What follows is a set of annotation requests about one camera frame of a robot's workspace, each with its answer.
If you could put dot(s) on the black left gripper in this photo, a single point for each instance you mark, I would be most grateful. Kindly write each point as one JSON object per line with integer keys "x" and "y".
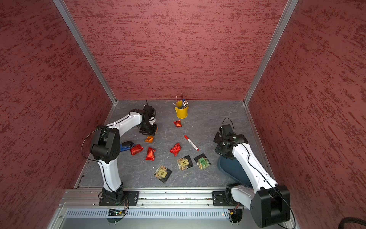
{"x": 151, "y": 132}

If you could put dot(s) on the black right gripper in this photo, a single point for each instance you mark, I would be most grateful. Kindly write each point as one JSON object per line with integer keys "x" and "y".
{"x": 218, "y": 149}

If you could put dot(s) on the orange foil tea bag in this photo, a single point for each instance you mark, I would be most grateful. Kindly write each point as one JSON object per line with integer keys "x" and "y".
{"x": 150, "y": 139}

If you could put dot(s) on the red foil tea bag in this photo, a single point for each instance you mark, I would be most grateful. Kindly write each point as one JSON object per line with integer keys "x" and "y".
{"x": 136, "y": 149}
{"x": 150, "y": 154}
{"x": 176, "y": 149}

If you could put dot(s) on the teal plastic storage box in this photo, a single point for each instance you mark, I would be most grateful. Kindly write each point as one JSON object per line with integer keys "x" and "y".
{"x": 234, "y": 170}

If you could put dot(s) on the black green tea pouch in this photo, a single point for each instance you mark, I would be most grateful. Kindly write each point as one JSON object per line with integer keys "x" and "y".
{"x": 202, "y": 161}

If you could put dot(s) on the small red tea bag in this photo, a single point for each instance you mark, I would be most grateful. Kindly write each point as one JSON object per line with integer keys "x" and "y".
{"x": 178, "y": 124}

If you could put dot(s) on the black yellow tea pouch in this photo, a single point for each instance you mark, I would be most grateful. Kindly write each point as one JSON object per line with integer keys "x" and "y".
{"x": 162, "y": 173}
{"x": 184, "y": 163}

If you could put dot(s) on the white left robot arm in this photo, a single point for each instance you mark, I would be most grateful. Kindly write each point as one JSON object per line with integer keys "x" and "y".
{"x": 105, "y": 149}

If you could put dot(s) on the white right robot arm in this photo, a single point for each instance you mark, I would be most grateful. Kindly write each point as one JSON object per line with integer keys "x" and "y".
{"x": 268, "y": 202}

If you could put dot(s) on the red white marker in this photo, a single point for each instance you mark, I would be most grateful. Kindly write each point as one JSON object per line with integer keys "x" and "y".
{"x": 191, "y": 142}

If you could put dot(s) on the yellow pen cup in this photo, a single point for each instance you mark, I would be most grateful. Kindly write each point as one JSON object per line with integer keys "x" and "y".
{"x": 181, "y": 109}

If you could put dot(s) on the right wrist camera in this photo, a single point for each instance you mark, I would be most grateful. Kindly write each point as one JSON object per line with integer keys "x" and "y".
{"x": 227, "y": 131}

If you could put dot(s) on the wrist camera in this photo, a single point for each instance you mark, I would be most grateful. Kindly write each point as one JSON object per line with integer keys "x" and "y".
{"x": 150, "y": 112}
{"x": 227, "y": 131}

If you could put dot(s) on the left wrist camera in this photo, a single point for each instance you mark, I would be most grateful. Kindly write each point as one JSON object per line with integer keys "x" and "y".
{"x": 150, "y": 112}

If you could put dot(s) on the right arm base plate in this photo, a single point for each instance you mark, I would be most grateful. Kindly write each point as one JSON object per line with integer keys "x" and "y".
{"x": 224, "y": 199}

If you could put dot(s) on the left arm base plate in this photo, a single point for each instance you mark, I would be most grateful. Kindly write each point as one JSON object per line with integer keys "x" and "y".
{"x": 129, "y": 198}

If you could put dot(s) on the aluminium front rail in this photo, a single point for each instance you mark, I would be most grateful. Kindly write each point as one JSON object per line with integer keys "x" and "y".
{"x": 176, "y": 198}

